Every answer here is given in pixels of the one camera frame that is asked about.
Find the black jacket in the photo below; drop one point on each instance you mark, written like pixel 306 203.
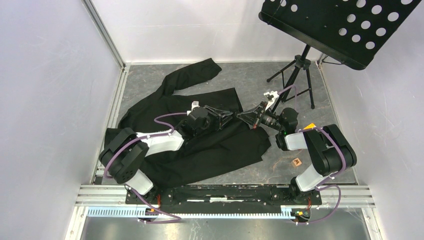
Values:
pixel 235 146

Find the white toothed cable duct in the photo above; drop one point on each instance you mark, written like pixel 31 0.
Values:
pixel 143 212

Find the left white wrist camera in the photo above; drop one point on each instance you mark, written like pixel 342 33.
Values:
pixel 194 105

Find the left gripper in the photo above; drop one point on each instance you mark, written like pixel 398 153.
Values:
pixel 220 117

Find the wooden letter tile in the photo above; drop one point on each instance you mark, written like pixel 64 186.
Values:
pixel 296 162

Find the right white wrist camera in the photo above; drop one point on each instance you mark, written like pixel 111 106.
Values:
pixel 271 96

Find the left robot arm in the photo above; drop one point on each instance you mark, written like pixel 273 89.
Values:
pixel 122 157

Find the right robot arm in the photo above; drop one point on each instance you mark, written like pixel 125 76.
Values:
pixel 329 151

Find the black music stand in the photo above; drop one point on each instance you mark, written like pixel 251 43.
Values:
pixel 349 31

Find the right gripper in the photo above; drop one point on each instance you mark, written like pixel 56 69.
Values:
pixel 253 117

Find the red yellow toy block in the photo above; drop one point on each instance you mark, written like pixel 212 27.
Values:
pixel 310 126

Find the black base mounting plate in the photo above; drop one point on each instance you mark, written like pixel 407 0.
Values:
pixel 230 199

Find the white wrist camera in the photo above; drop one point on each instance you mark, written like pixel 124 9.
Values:
pixel 194 105
pixel 271 96

